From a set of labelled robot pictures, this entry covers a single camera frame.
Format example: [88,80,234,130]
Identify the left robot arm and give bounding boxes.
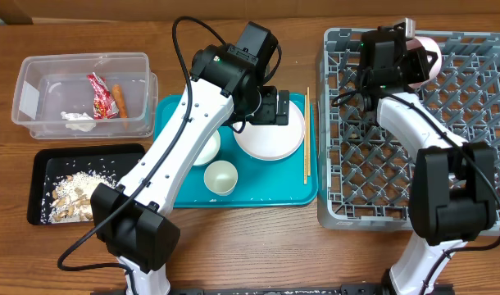
[90,44,289,294]

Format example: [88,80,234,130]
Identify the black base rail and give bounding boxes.
[89,282,456,295]

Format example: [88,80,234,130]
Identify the rice and peanut shells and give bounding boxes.
[39,157,119,225]

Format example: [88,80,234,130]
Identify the wooden chopstick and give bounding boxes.
[305,87,311,177]
[302,95,308,185]

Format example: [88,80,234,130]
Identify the clear plastic bin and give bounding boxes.
[11,52,158,139]

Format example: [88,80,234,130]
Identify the white tissue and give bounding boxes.
[61,111,96,132]

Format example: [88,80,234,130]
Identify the red snack wrapper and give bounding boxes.
[87,72,119,120]

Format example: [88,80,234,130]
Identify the orange carrot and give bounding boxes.
[111,84,128,119]

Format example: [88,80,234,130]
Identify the black tray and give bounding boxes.
[27,143,145,225]

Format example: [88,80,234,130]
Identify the teal serving tray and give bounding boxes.
[152,93,319,209]

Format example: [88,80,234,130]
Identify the large pink plate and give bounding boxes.
[234,102,306,161]

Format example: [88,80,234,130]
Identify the small white cup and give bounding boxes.
[204,161,239,196]

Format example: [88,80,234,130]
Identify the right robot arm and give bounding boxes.
[356,24,500,294]

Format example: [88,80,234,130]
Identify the grey dishwasher rack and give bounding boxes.
[316,28,500,231]

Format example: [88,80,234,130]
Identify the white bowl with food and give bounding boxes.
[193,130,220,166]

